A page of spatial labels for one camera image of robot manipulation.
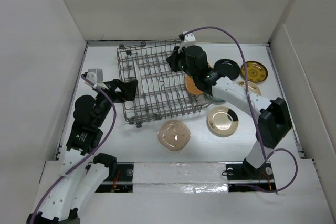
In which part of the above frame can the white plate with red characters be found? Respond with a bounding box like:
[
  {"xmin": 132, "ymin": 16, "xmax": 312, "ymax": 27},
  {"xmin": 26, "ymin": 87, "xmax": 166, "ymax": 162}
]
[{"xmin": 134, "ymin": 62, "xmax": 143, "ymax": 95}]

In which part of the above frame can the yellow and brown patterned plate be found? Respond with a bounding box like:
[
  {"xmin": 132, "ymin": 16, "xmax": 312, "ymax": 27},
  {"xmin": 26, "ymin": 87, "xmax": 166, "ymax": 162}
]
[{"xmin": 246, "ymin": 61, "xmax": 268, "ymax": 83}]

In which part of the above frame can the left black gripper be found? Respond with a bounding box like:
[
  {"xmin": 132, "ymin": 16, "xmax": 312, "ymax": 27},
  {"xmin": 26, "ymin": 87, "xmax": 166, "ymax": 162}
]
[{"xmin": 93, "ymin": 78, "xmax": 138, "ymax": 126}]

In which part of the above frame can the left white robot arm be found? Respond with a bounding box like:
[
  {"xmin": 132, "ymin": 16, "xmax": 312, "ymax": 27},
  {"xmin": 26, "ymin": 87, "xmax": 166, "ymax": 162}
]
[{"xmin": 27, "ymin": 73, "xmax": 138, "ymax": 223}]

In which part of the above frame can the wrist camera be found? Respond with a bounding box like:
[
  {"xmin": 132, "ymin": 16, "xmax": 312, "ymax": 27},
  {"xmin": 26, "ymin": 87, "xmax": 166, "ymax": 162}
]
[
  {"xmin": 178, "ymin": 31, "xmax": 196, "ymax": 53},
  {"xmin": 86, "ymin": 68, "xmax": 103, "ymax": 83}
]

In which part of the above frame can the black round plate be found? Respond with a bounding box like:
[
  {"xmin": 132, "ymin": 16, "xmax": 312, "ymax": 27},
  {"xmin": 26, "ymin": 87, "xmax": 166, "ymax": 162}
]
[{"xmin": 214, "ymin": 59, "xmax": 240, "ymax": 80}]

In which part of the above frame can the cream plate with gold centre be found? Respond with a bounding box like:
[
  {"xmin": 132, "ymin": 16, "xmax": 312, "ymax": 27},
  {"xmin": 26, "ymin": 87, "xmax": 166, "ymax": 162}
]
[{"xmin": 207, "ymin": 106, "xmax": 239, "ymax": 137}]

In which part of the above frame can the orange woven round plate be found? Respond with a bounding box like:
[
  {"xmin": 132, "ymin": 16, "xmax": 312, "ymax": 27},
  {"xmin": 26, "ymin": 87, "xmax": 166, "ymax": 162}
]
[{"xmin": 185, "ymin": 63, "xmax": 212, "ymax": 95}]

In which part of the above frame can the cream plate with black print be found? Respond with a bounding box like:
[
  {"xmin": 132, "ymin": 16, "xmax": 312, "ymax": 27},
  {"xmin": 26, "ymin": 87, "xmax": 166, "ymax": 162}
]
[{"xmin": 236, "ymin": 80, "xmax": 261, "ymax": 96}]

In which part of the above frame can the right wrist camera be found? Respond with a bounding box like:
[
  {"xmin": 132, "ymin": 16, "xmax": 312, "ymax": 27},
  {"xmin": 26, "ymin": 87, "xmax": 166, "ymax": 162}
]
[{"xmin": 178, "ymin": 31, "xmax": 196, "ymax": 53}]

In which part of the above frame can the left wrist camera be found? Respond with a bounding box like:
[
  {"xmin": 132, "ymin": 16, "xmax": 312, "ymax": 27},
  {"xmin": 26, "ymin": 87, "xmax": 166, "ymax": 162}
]
[{"xmin": 86, "ymin": 68, "xmax": 103, "ymax": 83}]

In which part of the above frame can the grey wire dish rack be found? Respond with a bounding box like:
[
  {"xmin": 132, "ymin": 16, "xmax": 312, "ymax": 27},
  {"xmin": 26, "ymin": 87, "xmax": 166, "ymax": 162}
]
[{"xmin": 117, "ymin": 39, "xmax": 211, "ymax": 127}]

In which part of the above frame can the brown translucent square plate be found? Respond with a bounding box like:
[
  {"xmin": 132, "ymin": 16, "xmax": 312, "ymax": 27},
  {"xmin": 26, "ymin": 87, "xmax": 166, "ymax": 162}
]
[{"xmin": 157, "ymin": 120, "xmax": 191, "ymax": 153}]

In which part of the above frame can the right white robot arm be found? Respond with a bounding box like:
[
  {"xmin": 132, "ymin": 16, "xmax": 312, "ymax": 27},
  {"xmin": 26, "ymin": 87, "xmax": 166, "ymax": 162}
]
[{"xmin": 166, "ymin": 46, "xmax": 292, "ymax": 178}]

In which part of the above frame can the blue floral teal plate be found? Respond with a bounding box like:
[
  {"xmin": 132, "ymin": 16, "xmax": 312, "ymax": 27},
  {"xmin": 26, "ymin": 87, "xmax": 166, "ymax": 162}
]
[{"xmin": 211, "ymin": 97, "xmax": 225, "ymax": 103}]

